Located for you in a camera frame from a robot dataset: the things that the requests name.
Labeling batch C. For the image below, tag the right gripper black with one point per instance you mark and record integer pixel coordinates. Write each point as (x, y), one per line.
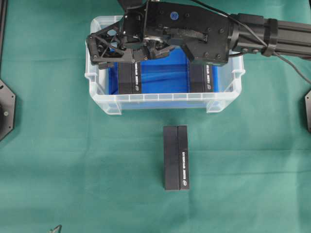
(124, 41)

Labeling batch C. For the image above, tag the black box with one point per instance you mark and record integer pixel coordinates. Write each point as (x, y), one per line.
(129, 78)
(201, 78)
(176, 158)

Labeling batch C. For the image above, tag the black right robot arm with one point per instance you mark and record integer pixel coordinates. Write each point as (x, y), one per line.
(150, 30)

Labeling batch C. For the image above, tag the clear plastic storage case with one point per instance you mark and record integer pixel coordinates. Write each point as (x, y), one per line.
(229, 83)

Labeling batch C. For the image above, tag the blue liner sheet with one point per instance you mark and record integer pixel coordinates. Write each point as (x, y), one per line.
(166, 75)

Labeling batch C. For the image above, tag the green table cloth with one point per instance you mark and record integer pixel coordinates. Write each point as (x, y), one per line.
(67, 162)

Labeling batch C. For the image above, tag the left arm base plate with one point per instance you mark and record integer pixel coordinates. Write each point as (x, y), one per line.
(7, 110)

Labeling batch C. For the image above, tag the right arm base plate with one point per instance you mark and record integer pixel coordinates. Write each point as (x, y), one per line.
(308, 110)

